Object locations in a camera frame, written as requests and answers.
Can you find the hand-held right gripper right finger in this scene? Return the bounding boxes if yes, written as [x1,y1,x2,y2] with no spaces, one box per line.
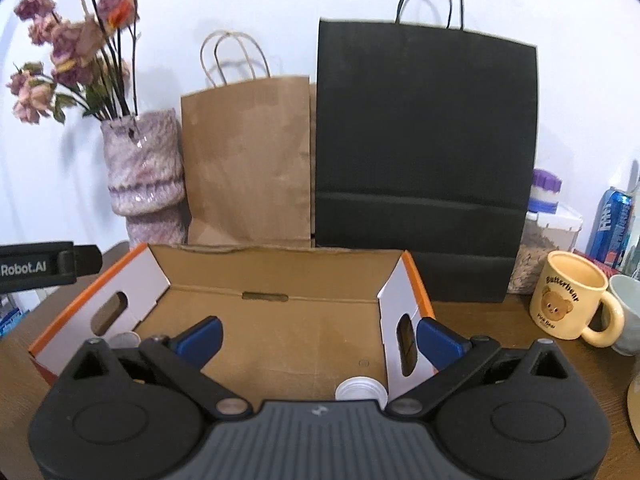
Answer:
[387,317,583,417]

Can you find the clear container with white lid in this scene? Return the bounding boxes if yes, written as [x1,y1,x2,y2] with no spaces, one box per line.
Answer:
[507,202,585,295]

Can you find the brown paper bag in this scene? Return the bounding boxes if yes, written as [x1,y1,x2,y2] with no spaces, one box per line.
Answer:
[180,30,317,248]

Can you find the cream bear mug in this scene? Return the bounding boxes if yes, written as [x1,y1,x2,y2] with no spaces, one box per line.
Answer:
[529,251,626,348]

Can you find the cream plastic container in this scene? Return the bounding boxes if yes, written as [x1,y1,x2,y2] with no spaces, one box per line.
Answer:
[626,374,640,447]

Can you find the purple white knitted vase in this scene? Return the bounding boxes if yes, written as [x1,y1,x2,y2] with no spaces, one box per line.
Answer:
[101,109,187,250]

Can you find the purple lidded jar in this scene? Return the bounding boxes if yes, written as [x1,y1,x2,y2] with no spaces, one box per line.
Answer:
[530,169,562,213]

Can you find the dried pink flowers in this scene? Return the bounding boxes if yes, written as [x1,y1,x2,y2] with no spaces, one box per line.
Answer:
[6,0,141,123]

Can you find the black paper bag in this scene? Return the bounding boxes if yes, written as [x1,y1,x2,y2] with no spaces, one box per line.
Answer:
[315,0,540,304]

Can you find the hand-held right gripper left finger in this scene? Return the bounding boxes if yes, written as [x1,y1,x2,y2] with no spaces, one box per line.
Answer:
[57,316,253,418]

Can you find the red cardboard box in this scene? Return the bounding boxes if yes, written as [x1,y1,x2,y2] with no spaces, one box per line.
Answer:
[28,242,436,411]

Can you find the clear glass bottle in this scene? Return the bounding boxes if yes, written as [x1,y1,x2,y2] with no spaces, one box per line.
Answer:
[620,160,640,281]

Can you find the pale ceramic bowl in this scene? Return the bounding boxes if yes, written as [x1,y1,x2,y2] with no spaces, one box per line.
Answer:
[602,274,640,357]

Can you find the blue drink can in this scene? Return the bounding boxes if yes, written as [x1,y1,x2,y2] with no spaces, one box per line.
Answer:
[590,187,635,268]

